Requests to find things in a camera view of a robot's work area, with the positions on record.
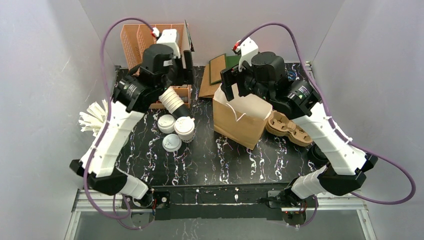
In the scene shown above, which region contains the stack of paper cups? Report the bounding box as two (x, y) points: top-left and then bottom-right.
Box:
(158, 87), (194, 120)

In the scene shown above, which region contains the tan paper bag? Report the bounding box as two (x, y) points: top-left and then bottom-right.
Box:
(212, 84), (273, 150)

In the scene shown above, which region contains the cardboard two-cup carrier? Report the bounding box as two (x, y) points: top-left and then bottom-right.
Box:
(265, 110), (313, 147)

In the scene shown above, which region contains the single white lid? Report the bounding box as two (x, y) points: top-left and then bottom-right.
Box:
(174, 116), (195, 135)

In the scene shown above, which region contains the single paper cup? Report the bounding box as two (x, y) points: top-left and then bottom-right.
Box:
(174, 116), (195, 143)

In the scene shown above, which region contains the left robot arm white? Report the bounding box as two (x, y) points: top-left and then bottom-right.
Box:
(69, 44), (194, 200)

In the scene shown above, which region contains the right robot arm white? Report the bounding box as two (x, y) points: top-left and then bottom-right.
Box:
(220, 51), (378, 201)

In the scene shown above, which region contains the dark green paper bag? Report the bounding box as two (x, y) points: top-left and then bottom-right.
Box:
(209, 54), (241, 85)

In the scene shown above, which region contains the brown kraft paper bag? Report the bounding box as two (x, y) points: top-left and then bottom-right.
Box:
(198, 64), (221, 99)

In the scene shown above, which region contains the blue cap small item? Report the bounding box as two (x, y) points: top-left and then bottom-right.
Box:
(181, 96), (190, 104)

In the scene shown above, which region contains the white folder in organizer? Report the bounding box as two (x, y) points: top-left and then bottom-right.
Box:
(184, 19), (195, 52)

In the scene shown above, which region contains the pink desk file organizer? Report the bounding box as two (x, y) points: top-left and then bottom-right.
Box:
(120, 23), (193, 110)

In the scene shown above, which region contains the stack of white lids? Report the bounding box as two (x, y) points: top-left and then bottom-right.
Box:
(157, 114), (176, 134)

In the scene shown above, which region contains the loose white lid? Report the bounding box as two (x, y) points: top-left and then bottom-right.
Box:
(162, 133), (182, 153)

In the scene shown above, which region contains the white wrapped straws bundle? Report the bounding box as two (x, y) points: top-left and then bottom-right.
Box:
(78, 99), (108, 137)

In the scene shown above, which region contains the black round lid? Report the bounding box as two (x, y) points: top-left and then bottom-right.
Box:
(307, 144), (329, 168)

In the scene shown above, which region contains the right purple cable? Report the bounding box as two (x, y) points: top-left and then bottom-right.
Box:
(236, 22), (417, 229)

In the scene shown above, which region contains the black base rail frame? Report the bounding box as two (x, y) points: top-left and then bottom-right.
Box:
(71, 180), (375, 240)

